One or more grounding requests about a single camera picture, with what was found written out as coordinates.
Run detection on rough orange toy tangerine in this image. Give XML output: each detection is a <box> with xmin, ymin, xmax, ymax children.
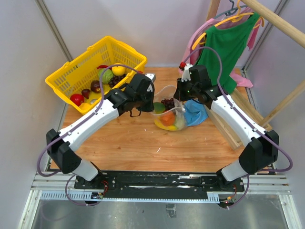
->
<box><xmin>160</xmin><ymin>111</ymin><xmax>175</xmax><ymax>126</ymax></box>

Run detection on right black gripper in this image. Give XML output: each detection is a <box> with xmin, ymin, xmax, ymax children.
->
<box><xmin>173</xmin><ymin>77</ymin><xmax>199</xmax><ymax>102</ymax></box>

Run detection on yellow toy bell pepper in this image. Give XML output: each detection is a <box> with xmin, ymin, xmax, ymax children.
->
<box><xmin>79</xmin><ymin>103</ymin><xmax>91</xmax><ymax>111</ymax></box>

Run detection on yellow green toy mango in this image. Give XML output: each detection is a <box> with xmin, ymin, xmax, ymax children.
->
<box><xmin>153</xmin><ymin>102</ymin><xmax>166</xmax><ymax>114</ymax></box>

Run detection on grey clothes hanger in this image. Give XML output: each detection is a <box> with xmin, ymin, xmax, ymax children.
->
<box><xmin>214</xmin><ymin>0</ymin><xmax>247</xmax><ymax>20</ymax></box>

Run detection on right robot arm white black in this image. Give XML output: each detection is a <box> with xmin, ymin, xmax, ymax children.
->
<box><xmin>174</xmin><ymin>62</ymin><xmax>279</xmax><ymax>191</ymax></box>

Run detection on red toy apple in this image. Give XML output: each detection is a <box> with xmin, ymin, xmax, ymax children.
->
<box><xmin>70</xmin><ymin>94</ymin><xmax>85</xmax><ymax>106</ymax></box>

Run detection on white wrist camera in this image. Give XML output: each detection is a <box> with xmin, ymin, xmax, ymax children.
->
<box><xmin>181</xmin><ymin>63</ymin><xmax>193</xmax><ymax>82</ymax></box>
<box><xmin>145</xmin><ymin>73</ymin><xmax>156</xmax><ymax>82</ymax></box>

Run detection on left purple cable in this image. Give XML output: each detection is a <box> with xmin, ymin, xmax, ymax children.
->
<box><xmin>36</xmin><ymin>63</ymin><xmax>143</xmax><ymax>177</ymax></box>

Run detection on green shirt on hanger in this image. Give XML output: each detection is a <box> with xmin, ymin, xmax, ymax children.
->
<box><xmin>196</xmin><ymin>12</ymin><xmax>260</xmax><ymax>94</ymax></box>

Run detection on yellow toy apple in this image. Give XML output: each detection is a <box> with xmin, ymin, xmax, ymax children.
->
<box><xmin>112</xmin><ymin>66</ymin><xmax>125</xmax><ymax>76</ymax></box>

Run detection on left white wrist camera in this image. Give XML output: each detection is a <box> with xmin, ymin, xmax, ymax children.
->
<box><xmin>145</xmin><ymin>73</ymin><xmax>156</xmax><ymax>82</ymax></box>

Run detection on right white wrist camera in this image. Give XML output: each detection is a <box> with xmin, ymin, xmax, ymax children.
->
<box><xmin>181</xmin><ymin>63</ymin><xmax>193</xmax><ymax>82</ymax></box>

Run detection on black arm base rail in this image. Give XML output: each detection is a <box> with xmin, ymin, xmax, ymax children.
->
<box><xmin>74</xmin><ymin>170</ymin><xmax>244</xmax><ymax>200</ymax></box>

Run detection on dark purple toy fruit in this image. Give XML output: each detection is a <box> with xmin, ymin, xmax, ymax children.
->
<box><xmin>91</xmin><ymin>80</ymin><xmax>101</xmax><ymax>93</ymax></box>

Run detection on dark toy grapes bunch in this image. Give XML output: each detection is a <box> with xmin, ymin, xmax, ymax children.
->
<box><xmin>108</xmin><ymin>74</ymin><xmax>126</xmax><ymax>88</ymax></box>

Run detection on blue cartoon print cloth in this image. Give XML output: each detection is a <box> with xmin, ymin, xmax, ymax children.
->
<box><xmin>184</xmin><ymin>100</ymin><xmax>208</xmax><ymax>126</ymax></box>

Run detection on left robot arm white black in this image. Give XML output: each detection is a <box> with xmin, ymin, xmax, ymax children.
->
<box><xmin>47</xmin><ymin>73</ymin><xmax>156</xmax><ymax>189</ymax></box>

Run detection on white toy garlic bulb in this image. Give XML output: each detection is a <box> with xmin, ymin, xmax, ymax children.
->
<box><xmin>174</xmin><ymin>116</ymin><xmax>187</xmax><ymax>130</ymax></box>

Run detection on yellow plastic shopping basket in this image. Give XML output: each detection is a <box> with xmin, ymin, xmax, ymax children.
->
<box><xmin>45</xmin><ymin>36</ymin><xmax>147</xmax><ymax>115</ymax></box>

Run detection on dark red toy grapes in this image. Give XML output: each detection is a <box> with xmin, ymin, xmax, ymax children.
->
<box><xmin>161</xmin><ymin>98</ymin><xmax>175</xmax><ymax>110</ymax></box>

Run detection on yellow clothes hanger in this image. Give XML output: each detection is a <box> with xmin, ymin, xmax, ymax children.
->
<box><xmin>191</xmin><ymin>0</ymin><xmax>264</xmax><ymax>50</ymax></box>

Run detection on dark red toy fig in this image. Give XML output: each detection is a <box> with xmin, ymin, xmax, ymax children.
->
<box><xmin>81</xmin><ymin>89</ymin><xmax>91</xmax><ymax>99</ymax></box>

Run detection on wooden clothes rack frame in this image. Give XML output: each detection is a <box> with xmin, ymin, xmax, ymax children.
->
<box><xmin>204</xmin><ymin>0</ymin><xmax>305</xmax><ymax>151</ymax></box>

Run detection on pink shirt on hanger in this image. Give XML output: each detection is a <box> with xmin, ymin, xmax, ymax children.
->
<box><xmin>183</xmin><ymin>6</ymin><xmax>260</xmax><ymax>89</ymax></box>

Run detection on clear dotted zip top bag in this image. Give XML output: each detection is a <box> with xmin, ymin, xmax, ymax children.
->
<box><xmin>151</xmin><ymin>85</ymin><xmax>186</xmax><ymax>131</ymax></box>

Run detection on red toy chili pepper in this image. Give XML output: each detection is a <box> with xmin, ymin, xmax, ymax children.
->
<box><xmin>97</xmin><ymin>65</ymin><xmax>108</xmax><ymax>69</ymax></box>

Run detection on yellow toy banana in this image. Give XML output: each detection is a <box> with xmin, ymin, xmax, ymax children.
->
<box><xmin>154</xmin><ymin>119</ymin><xmax>178</xmax><ymax>131</ymax></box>

